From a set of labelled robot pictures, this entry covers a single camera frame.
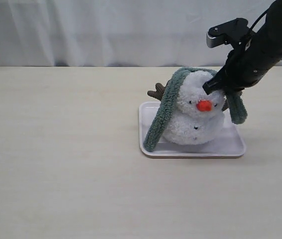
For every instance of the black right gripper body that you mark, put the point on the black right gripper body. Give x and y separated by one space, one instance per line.
243 68

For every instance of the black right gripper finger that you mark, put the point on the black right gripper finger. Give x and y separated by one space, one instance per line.
212 86

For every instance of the green fuzzy scarf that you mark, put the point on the green fuzzy scarf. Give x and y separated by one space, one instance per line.
168 109

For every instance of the white plush snowman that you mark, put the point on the white plush snowman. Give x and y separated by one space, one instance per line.
195 117

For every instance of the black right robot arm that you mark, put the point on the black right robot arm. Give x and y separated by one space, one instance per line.
269 35

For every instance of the white square tray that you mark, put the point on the white square tray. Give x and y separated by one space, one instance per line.
228 144

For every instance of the white backdrop curtain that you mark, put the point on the white backdrop curtain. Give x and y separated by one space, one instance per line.
111 33

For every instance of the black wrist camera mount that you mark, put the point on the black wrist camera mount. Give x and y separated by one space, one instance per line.
230 32

